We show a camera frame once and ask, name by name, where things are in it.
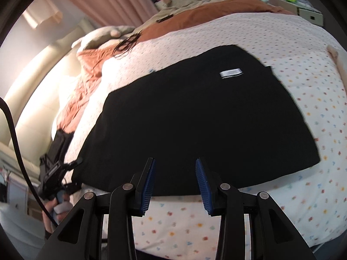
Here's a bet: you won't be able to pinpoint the black cable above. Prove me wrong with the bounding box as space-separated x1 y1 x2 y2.
0 97 59 228

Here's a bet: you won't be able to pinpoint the white pillow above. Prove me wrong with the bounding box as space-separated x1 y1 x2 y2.
72 25 136 52

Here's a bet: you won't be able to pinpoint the cream padded headboard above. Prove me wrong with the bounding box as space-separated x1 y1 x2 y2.
0 27 87 163

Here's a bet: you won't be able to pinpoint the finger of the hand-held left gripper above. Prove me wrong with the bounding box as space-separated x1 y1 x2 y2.
63 158 83 172
64 183 82 195

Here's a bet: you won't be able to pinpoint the white nightstand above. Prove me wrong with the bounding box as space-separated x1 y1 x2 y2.
277 0 324 28

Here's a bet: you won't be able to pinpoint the orange-brown duvet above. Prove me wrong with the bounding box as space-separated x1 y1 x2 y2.
137 0 296 44

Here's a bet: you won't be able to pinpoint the hanging white garment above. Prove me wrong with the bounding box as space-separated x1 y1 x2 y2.
23 4 61 29

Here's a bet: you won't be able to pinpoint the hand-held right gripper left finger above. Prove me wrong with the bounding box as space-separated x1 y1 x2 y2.
35 157 156 260

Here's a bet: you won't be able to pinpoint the crumpled pink blanket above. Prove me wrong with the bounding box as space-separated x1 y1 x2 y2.
54 47 122 133

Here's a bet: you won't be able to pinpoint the black button-up shirt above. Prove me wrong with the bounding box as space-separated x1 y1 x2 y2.
71 45 320 197

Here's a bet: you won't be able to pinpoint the tangled black cords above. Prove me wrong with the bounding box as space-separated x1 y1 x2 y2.
114 31 143 59

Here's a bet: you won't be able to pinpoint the pink curtain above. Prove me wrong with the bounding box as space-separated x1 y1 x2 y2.
51 0 160 29

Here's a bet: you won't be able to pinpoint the person's left hand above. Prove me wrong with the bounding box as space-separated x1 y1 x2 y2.
42 192 71 236

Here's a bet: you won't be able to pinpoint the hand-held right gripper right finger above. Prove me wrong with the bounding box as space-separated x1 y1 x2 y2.
195 157 318 260

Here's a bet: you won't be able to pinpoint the folded beige cloth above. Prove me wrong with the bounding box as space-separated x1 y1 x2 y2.
327 43 342 73

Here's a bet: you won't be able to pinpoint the dotted white bed sheet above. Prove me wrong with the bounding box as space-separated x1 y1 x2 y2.
65 12 347 255

